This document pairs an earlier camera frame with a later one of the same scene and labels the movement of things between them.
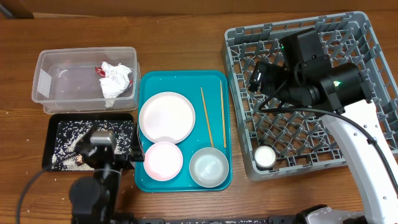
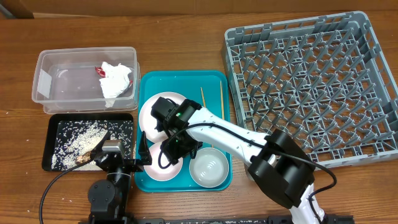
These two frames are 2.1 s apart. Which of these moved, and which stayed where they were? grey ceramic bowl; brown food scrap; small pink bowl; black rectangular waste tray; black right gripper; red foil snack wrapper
Moved: black right gripper
Stayed: brown food scrap; small pink bowl; grey ceramic bowl; black rectangular waste tray; red foil snack wrapper
